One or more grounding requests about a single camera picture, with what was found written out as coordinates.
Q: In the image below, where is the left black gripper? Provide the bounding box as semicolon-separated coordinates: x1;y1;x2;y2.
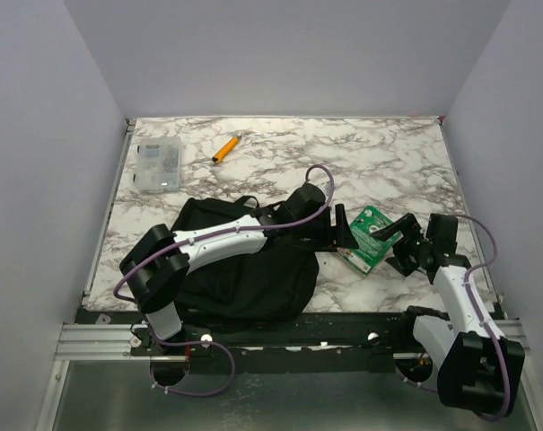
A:
292;204;358;252

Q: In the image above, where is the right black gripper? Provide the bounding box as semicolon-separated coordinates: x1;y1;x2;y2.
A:
371;214;433;277

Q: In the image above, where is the dark green book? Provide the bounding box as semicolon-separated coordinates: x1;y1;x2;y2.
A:
338;205;399;275

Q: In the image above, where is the black student backpack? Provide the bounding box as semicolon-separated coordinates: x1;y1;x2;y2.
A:
170;195;321;333

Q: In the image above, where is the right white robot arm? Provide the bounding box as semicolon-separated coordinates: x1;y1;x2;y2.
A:
371;214;525;421

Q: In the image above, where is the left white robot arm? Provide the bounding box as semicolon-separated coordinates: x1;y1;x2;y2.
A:
119;182;358;355

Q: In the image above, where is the orange utility knife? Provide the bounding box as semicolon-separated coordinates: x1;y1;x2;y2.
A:
212;135;242;163

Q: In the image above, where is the clear plastic organizer box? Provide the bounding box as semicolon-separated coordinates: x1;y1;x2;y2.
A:
133;136;182;194

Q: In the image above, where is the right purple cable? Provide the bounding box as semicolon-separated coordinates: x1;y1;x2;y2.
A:
392;214;512;423

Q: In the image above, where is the purple cable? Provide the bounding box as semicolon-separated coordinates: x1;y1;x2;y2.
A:
113;164;336;398
392;214;512;423

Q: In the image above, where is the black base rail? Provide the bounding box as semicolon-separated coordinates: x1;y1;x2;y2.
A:
74;311;433;381

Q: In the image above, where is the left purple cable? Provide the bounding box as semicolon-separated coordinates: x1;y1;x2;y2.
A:
113;164;336;398

